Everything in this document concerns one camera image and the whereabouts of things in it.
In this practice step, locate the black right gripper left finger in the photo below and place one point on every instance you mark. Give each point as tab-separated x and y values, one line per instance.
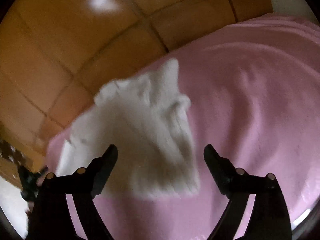
51	219

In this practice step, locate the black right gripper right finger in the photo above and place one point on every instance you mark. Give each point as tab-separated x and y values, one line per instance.
269	218

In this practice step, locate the brown wooden wardrobe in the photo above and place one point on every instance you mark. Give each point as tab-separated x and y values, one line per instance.
56	54

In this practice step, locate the white knitted sweater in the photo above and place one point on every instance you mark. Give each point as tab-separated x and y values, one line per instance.
145	117

